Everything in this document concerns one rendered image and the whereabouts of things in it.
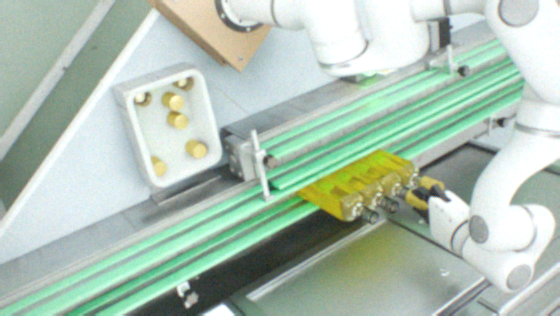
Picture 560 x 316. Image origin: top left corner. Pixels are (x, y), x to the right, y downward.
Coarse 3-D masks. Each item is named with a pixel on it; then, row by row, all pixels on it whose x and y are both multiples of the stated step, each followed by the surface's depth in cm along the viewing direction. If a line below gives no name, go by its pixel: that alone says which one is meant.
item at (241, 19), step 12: (228, 0) 110; (240, 0) 107; (252, 0) 103; (264, 0) 100; (228, 12) 111; (240, 12) 109; (252, 12) 105; (264, 12) 101; (240, 24) 113; (252, 24) 115; (276, 24) 101
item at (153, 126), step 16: (160, 80) 108; (176, 80) 110; (128, 96) 106; (160, 96) 117; (192, 96) 119; (208, 96) 115; (144, 112) 116; (160, 112) 118; (192, 112) 122; (208, 112) 116; (144, 128) 117; (160, 128) 119; (176, 128) 121; (192, 128) 123; (208, 128) 119; (144, 144) 110; (160, 144) 120; (176, 144) 122; (208, 144) 123; (144, 160) 112; (176, 160) 123; (192, 160) 122; (208, 160) 121; (160, 176) 117; (176, 176) 117
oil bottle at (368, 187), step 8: (344, 168) 127; (336, 176) 124; (344, 176) 123; (352, 176) 123; (360, 176) 122; (352, 184) 120; (360, 184) 119; (368, 184) 118; (376, 184) 118; (360, 192) 117; (368, 192) 116; (376, 192) 117; (368, 200) 117
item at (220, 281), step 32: (448, 160) 159; (480, 160) 156; (544, 192) 136; (320, 224) 141; (352, 224) 137; (256, 256) 134; (288, 256) 132; (544, 256) 111; (192, 288) 127; (224, 288) 125; (544, 288) 106
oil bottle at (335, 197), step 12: (324, 180) 123; (336, 180) 122; (300, 192) 128; (312, 192) 123; (324, 192) 119; (336, 192) 117; (348, 192) 116; (324, 204) 120; (336, 204) 116; (348, 204) 114; (336, 216) 118; (348, 216) 115
